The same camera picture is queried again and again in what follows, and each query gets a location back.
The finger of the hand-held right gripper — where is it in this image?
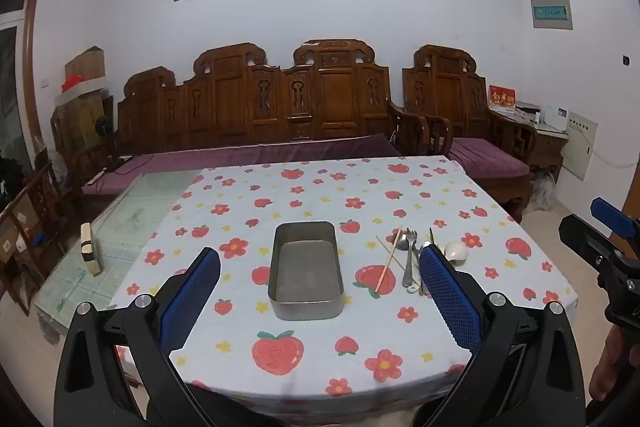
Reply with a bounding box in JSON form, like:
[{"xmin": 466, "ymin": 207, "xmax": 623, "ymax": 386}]
[{"xmin": 590, "ymin": 198, "xmax": 640, "ymax": 239}]

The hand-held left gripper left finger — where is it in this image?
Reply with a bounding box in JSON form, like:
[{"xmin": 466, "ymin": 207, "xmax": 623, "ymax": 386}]
[{"xmin": 54, "ymin": 247, "xmax": 222, "ymax": 427}]

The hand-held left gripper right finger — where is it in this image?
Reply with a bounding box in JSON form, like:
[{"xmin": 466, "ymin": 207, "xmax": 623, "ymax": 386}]
[{"xmin": 417, "ymin": 243, "xmax": 587, "ymax": 427}]

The white ceramic spoon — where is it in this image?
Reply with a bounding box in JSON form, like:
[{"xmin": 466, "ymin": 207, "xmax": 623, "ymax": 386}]
[{"xmin": 445, "ymin": 242, "xmax": 469, "ymax": 266}]

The metal fork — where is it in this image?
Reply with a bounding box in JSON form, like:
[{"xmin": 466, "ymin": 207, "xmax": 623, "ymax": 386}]
[{"xmin": 407, "ymin": 228, "xmax": 420, "ymax": 293}]

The small metal spoon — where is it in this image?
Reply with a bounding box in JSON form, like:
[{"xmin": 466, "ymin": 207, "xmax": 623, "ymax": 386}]
[{"xmin": 417, "ymin": 240, "xmax": 432, "ymax": 297}]

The wooden chopstick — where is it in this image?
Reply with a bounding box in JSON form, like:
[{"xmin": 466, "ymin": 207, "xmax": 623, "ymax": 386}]
[
  {"xmin": 375, "ymin": 226, "xmax": 404, "ymax": 294},
  {"xmin": 376, "ymin": 234, "xmax": 403, "ymax": 275}
]

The large metal spoon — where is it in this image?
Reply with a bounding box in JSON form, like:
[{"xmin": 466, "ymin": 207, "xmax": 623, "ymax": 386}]
[{"xmin": 398, "ymin": 232, "xmax": 412, "ymax": 287}]

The rectangular metal tin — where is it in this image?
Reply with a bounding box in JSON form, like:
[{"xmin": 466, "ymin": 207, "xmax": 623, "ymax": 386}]
[{"xmin": 267, "ymin": 221, "xmax": 346, "ymax": 321}]

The person's right hand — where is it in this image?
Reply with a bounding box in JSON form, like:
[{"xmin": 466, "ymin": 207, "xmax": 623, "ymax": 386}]
[{"xmin": 589, "ymin": 322, "xmax": 640, "ymax": 403}]

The clear plastic bag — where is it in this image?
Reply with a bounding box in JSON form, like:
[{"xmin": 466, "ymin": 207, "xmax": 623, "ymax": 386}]
[{"xmin": 530, "ymin": 169, "xmax": 556, "ymax": 212}]

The wooden side table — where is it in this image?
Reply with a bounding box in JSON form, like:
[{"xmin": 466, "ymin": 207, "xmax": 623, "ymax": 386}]
[{"xmin": 530, "ymin": 122, "xmax": 568, "ymax": 188}]

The white box device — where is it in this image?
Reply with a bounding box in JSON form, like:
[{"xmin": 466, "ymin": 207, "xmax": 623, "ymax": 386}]
[{"xmin": 537, "ymin": 105, "xmax": 571, "ymax": 132}]

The square purple seat cushion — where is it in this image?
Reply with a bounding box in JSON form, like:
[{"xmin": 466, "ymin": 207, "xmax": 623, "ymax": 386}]
[{"xmin": 447, "ymin": 138, "xmax": 531, "ymax": 180}]

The long purple seat cushion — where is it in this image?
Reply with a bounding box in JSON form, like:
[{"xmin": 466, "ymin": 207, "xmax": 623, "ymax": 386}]
[{"xmin": 82, "ymin": 134, "xmax": 402, "ymax": 196}]

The red gift box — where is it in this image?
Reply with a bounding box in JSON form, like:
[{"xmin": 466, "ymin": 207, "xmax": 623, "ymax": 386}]
[{"xmin": 488, "ymin": 85, "xmax": 517, "ymax": 112}]

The strawberry flower printed tablecloth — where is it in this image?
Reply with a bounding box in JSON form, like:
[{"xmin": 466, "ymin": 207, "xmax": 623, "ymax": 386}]
[{"xmin": 107, "ymin": 155, "xmax": 576, "ymax": 414}]

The wooden side cabinet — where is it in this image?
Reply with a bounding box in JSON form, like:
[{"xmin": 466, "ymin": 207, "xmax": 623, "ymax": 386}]
[{"xmin": 0, "ymin": 162, "xmax": 67, "ymax": 314}]

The carved wooden sofa bench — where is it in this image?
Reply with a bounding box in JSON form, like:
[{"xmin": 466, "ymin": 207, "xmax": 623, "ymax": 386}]
[{"xmin": 114, "ymin": 39, "xmax": 426, "ymax": 168}]

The carved wooden armchair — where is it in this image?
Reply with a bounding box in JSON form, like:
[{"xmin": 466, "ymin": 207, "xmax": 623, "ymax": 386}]
[{"xmin": 402, "ymin": 45, "xmax": 539, "ymax": 224}]

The large cardboard box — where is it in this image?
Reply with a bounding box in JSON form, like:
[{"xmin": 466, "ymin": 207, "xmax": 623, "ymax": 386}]
[{"xmin": 51, "ymin": 92, "xmax": 114, "ymax": 154}]

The white flat board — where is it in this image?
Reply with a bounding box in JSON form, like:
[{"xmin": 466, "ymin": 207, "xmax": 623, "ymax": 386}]
[{"xmin": 54, "ymin": 79, "xmax": 109, "ymax": 106}]

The small cardboard box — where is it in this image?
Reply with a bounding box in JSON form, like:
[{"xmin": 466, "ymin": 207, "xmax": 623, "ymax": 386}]
[{"xmin": 64, "ymin": 47, "xmax": 106, "ymax": 82}]

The white wall panel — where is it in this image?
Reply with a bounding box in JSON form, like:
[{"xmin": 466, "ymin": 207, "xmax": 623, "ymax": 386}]
[{"xmin": 562, "ymin": 111, "xmax": 599, "ymax": 182}]

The grey wall electrical panel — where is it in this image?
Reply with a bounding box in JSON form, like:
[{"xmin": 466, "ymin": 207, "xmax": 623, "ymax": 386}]
[{"xmin": 530, "ymin": 0, "xmax": 572, "ymax": 30}]

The wooden door frame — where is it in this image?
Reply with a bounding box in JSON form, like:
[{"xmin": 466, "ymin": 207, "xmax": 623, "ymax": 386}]
[{"xmin": 19, "ymin": 0, "xmax": 47, "ymax": 148}]

